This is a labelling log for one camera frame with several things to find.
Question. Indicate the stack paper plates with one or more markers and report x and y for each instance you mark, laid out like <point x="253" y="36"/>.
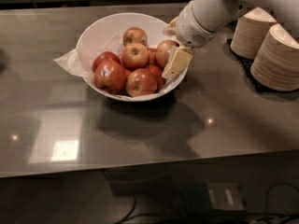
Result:
<point x="250" y="32"/>
<point x="279" y="34"/>

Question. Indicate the white ceramic bowl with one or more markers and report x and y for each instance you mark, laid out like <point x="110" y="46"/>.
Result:
<point x="106" y="35"/>

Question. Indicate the black mat under plates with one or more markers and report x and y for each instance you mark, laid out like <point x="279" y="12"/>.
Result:
<point x="246" y="66"/>

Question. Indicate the left dark red apple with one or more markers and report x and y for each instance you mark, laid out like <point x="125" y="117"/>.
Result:
<point x="105" y="56"/>

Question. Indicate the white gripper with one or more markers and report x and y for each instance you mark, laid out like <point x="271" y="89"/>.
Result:
<point x="189" y="26"/>

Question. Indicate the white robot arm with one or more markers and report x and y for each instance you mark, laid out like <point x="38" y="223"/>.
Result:
<point x="200" y="20"/>

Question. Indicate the hidden middle red apple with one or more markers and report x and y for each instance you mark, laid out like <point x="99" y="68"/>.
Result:
<point x="152" y="55"/>

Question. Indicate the front-left apple with sticker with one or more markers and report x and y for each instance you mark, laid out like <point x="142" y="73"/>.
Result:
<point x="109" y="76"/>

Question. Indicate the back apple with sticker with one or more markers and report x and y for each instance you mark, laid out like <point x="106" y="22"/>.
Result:
<point x="135" y="35"/>

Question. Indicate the rear stack paper plates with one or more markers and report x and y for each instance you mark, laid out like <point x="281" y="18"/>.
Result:
<point x="250" y="32"/>

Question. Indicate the centre top red apple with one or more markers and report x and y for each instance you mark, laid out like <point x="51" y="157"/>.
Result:
<point x="134" y="56"/>

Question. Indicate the front stack paper plates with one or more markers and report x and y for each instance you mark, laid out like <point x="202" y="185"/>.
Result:
<point x="279" y="34"/>

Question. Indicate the dark box under table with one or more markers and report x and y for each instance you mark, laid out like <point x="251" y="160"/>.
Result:
<point x="215" y="198"/>

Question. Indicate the white paper liner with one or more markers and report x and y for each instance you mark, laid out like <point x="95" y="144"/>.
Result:
<point x="79" y="61"/>

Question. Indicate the front-right red apple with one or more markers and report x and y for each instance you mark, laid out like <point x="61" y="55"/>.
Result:
<point x="157" y="72"/>

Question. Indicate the red-yellow apple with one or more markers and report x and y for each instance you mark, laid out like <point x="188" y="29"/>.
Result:
<point x="163" y="51"/>

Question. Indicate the front centre red apple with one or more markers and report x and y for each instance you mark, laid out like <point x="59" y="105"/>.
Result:
<point x="141" y="82"/>

